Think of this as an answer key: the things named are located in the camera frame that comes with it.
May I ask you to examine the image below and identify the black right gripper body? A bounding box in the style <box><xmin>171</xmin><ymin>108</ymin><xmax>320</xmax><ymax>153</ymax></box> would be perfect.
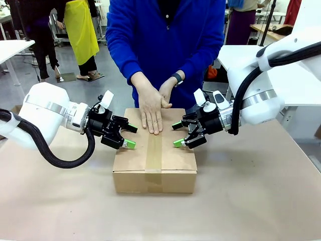
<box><xmin>195</xmin><ymin>108</ymin><xmax>224</xmax><ymax>135</ymax></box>

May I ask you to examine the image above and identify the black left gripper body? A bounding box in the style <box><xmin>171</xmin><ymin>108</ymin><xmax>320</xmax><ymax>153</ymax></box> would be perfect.
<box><xmin>87</xmin><ymin>107</ymin><xmax>121</xmax><ymax>138</ymax></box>

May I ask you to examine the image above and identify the brown cardboard box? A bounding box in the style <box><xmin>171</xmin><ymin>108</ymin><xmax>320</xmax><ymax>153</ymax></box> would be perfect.
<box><xmin>112</xmin><ymin>107</ymin><xmax>199</xmax><ymax>194</ymax></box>

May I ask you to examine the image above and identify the person's left forearm blue sleeve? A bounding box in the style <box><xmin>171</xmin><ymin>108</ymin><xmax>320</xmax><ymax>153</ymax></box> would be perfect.
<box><xmin>175</xmin><ymin>40</ymin><xmax>226</xmax><ymax>84</ymax></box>

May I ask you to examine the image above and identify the person's right forearm blue sleeve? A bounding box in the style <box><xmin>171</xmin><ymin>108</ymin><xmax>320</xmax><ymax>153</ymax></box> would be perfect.
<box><xmin>106</xmin><ymin>37</ymin><xmax>151</xmax><ymax>85</ymax></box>

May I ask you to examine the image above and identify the person's right hand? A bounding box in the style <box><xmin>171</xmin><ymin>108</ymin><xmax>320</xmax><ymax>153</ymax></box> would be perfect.
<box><xmin>130</xmin><ymin>72</ymin><xmax>174</xmax><ymax>136</ymax></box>

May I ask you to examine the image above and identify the person's left hand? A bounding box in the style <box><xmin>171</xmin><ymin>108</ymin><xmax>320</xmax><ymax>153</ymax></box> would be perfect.
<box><xmin>158</xmin><ymin>77</ymin><xmax>179</xmax><ymax>104</ymax></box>

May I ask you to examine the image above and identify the brown packing tape strip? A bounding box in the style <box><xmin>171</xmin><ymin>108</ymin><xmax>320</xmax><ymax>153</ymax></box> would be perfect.
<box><xmin>144</xmin><ymin>133</ymin><xmax>164</xmax><ymax>193</ymax></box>

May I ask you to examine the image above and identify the black wrist watch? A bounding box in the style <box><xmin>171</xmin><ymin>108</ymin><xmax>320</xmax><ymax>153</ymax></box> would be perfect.
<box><xmin>171</xmin><ymin>72</ymin><xmax>185</xmax><ymax>87</ymax></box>

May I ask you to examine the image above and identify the grey floor plate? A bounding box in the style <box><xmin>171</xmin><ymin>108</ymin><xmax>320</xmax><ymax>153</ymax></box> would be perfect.
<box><xmin>84</xmin><ymin>72</ymin><xmax>105</xmax><ymax>82</ymax></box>

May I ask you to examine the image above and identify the person in blue sweater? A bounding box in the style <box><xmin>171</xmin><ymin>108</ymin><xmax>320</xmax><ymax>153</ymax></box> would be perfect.
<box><xmin>105</xmin><ymin>0</ymin><xmax>226</xmax><ymax>111</ymax></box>

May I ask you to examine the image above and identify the person in yellow apron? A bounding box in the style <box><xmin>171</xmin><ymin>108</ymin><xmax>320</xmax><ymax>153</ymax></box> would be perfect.
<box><xmin>56</xmin><ymin>0</ymin><xmax>105</xmax><ymax>81</ymax></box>

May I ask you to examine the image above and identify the grey metal cart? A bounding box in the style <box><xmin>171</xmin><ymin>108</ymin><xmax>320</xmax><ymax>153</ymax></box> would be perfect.
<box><xmin>49</xmin><ymin>9</ymin><xmax>70</xmax><ymax>47</ymax></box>

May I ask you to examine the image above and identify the person in purple skirt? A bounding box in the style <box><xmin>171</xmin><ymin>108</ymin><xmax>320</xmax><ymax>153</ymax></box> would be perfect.
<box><xmin>226</xmin><ymin>0</ymin><xmax>259</xmax><ymax>46</ymax></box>

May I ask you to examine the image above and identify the wooden table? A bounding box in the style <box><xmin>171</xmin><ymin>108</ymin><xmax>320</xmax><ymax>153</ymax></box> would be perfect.
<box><xmin>250</xmin><ymin>23</ymin><xmax>294</xmax><ymax>42</ymax></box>

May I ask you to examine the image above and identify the person in black clothes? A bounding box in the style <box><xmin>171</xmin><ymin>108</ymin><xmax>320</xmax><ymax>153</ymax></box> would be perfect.
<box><xmin>7</xmin><ymin>0</ymin><xmax>62</xmax><ymax>80</ymax></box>

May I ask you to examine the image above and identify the black stand pole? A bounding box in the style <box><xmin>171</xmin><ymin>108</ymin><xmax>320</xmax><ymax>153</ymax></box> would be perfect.
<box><xmin>259</xmin><ymin>0</ymin><xmax>277</xmax><ymax>47</ymax></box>

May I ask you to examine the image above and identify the small white table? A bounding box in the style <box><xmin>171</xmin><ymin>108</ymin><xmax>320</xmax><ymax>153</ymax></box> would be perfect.
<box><xmin>0</xmin><ymin>39</ymin><xmax>36</xmax><ymax>86</ymax></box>

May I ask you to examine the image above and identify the red cloth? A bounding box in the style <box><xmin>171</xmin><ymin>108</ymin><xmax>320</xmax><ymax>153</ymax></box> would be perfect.
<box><xmin>284</xmin><ymin>0</ymin><xmax>303</xmax><ymax>26</ymax></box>

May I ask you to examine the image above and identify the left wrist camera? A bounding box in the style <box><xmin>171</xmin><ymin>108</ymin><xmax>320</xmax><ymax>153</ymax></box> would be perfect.
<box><xmin>91</xmin><ymin>90</ymin><xmax>115</xmax><ymax>110</ymax></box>

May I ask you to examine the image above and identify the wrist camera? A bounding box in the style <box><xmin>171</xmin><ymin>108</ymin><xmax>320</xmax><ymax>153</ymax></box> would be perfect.
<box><xmin>193</xmin><ymin>88</ymin><xmax>217</xmax><ymax>112</ymax></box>
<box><xmin>91</xmin><ymin>90</ymin><xmax>115</xmax><ymax>110</ymax></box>

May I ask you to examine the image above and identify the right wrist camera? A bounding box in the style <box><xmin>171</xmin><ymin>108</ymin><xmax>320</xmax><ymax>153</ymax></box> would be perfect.
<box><xmin>193</xmin><ymin>88</ymin><xmax>217</xmax><ymax>112</ymax></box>

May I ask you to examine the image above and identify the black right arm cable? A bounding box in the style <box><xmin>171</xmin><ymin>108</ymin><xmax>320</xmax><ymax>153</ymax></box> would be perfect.
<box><xmin>230</xmin><ymin>41</ymin><xmax>321</xmax><ymax>136</ymax></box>

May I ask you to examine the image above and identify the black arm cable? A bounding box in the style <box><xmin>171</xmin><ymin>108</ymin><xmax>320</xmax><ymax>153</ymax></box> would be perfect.
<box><xmin>0</xmin><ymin>107</ymin><xmax>96</xmax><ymax>170</ymax></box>
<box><xmin>230</xmin><ymin>41</ymin><xmax>321</xmax><ymax>136</ymax></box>

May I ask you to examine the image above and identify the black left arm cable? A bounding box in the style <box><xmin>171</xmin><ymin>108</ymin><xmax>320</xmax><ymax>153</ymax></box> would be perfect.
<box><xmin>0</xmin><ymin>107</ymin><xmax>96</xmax><ymax>170</ymax></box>

